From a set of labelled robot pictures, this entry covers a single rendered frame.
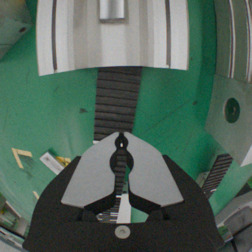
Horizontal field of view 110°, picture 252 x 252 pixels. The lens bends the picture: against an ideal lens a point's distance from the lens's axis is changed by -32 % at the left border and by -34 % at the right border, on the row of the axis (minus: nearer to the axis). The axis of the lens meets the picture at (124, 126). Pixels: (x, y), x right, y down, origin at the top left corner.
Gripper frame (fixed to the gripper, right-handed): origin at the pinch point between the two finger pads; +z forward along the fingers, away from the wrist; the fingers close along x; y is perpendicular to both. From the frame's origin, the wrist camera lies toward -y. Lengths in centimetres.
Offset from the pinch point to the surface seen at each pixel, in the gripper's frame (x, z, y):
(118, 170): -0.5, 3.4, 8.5
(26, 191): -27.4, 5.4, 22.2
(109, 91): -1.3, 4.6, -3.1
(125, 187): 0.5, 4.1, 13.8
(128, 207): 1.1, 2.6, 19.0
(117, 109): -0.5, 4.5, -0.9
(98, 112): -2.8, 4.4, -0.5
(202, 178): 17.2, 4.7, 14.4
